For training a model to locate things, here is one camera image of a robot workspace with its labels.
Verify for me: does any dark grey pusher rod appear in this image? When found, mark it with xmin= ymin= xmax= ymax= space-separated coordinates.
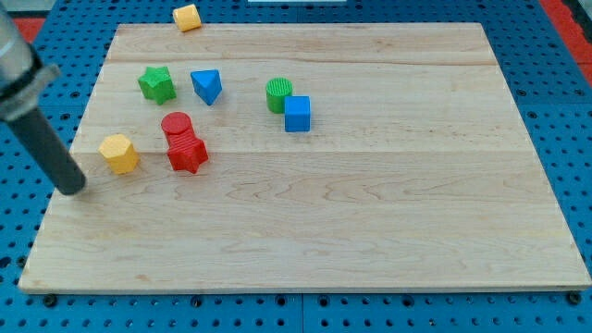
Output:
xmin=6 ymin=108 xmax=86 ymax=195

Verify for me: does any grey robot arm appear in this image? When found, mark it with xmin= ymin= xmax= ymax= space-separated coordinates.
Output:
xmin=1 ymin=9 xmax=86 ymax=195

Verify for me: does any green star block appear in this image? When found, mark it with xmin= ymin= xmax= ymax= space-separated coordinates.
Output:
xmin=138 ymin=67 xmax=177 ymax=105

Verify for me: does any red star block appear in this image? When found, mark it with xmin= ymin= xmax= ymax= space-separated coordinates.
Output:
xmin=166 ymin=129 xmax=209 ymax=174

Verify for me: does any blue triangle block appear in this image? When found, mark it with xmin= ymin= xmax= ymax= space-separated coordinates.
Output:
xmin=191 ymin=69 xmax=222 ymax=105

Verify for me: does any yellow hexagon block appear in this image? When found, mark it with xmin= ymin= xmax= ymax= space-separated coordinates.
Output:
xmin=98 ymin=134 xmax=140 ymax=175

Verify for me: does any red cylinder block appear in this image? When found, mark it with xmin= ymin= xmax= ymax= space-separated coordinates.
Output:
xmin=161 ymin=111 xmax=194 ymax=142

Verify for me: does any yellow block at top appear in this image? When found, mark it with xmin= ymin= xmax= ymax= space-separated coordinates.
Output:
xmin=172 ymin=4 xmax=202 ymax=32

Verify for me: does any green cylinder block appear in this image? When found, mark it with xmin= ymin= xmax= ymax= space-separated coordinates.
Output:
xmin=265 ymin=77 xmax=293 ymax=114

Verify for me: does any blue cube block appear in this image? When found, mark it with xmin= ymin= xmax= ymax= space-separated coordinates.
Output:
xmin=284 ymin=96 xmax=311 ymax=132

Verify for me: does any wooden board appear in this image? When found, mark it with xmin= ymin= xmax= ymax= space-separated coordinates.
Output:
xmin=19 ymin=23 xmax=591 ymax=294

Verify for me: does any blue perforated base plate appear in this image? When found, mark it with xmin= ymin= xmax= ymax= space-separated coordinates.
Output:
xmin=1 ymin=0 xmax=591 ymax=332

